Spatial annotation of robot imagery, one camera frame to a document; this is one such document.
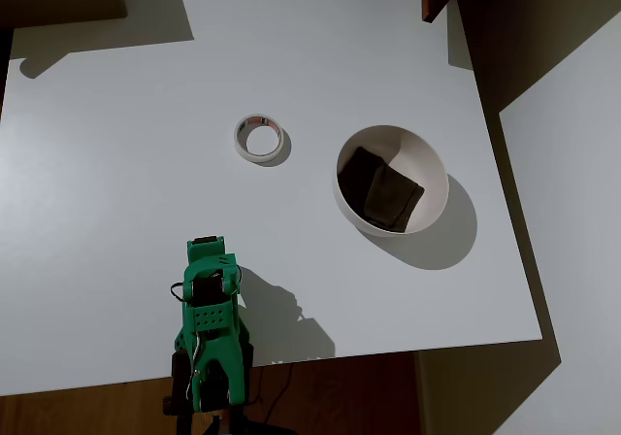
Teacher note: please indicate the green gripper black servo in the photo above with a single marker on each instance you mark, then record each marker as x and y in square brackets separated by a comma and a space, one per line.
[206, 247]

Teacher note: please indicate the dark folded cloth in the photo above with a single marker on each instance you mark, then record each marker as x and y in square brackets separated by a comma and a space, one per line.
[383, 192]

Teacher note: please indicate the white round bowl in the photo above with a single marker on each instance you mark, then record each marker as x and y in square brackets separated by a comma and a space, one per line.
[427, 163]

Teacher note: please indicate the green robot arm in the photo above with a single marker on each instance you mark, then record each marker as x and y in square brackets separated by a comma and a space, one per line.
[213, 318]

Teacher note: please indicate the white masking tape roll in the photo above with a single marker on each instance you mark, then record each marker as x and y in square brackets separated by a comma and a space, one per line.
[242, 147]

